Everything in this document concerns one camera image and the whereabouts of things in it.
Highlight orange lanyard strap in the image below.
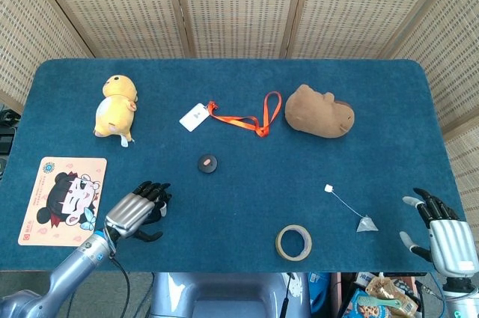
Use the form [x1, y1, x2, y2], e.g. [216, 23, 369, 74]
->
[207, 91, 283, 138]

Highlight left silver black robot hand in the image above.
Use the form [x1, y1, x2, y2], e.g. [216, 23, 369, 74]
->
[104, 180, 173, 243]

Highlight woven wooden folding screen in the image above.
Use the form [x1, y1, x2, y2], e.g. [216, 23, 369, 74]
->
[0, 0, 479, 229]

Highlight beige card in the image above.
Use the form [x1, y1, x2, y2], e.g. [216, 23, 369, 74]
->
[17, 156, 108, 248]

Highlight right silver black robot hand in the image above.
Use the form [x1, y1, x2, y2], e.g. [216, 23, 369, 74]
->
[398, 187, 479, 278]

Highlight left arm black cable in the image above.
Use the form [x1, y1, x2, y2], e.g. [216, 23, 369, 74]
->
[107, 252, 132, 318]

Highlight brown capybara plush toy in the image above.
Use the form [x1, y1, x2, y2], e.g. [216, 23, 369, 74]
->
[284, 84, 356, 138]

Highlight yellow hamster plush toy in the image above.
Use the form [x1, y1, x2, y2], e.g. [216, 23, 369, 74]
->
[93, 74, 139, 148]

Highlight yellow clear tape roll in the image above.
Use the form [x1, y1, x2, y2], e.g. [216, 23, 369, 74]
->
[275, 224, 313, 261]

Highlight blue snack box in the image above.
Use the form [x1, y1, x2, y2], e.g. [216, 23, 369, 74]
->
[308, 272, 332, 314]

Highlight blue felt table cover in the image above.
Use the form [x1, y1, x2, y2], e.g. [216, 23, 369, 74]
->
[0, 58, 473, 273]

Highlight blue printed cookie pack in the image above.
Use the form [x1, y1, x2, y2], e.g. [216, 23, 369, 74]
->
[341, 287, 392, 318]

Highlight tan snack bag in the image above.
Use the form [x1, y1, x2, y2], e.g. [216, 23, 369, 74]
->
[364, 276, 419, 317]

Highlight white ID badge card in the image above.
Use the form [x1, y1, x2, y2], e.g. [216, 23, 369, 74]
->
[179, 103, 209, 132]

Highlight grey robot torso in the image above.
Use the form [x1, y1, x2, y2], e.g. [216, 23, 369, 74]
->
[149, 272, 311, 318]

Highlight tea bag with string tag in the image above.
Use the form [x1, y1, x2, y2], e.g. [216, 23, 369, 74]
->
[324, 183, 379, 233]

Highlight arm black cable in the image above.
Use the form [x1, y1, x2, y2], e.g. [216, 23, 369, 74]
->
[415, 280, 448, 310]
[107, 252, 132, 318]

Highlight black teapot lid orange knob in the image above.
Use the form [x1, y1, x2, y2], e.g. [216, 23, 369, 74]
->
[197, 153, 219, 174]

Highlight green plastic comb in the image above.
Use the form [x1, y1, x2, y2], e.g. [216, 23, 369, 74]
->
[355, 294, 398, 311]

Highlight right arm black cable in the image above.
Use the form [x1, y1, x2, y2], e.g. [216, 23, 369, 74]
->
[415, 280, 448, 310]

